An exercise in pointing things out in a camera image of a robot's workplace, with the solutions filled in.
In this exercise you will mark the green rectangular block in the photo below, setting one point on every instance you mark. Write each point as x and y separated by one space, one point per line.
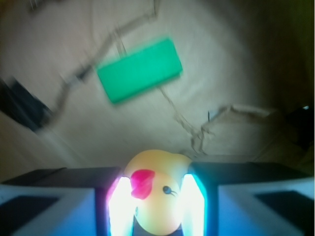
139 71

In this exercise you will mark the brown paper bag tray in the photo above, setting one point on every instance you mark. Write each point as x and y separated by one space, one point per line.
247 64

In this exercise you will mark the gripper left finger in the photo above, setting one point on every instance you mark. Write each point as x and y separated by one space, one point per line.
66 202

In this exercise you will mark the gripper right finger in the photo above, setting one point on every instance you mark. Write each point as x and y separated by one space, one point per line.
248 199

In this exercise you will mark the yellow rubber duck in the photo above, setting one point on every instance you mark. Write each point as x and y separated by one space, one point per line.
156 177

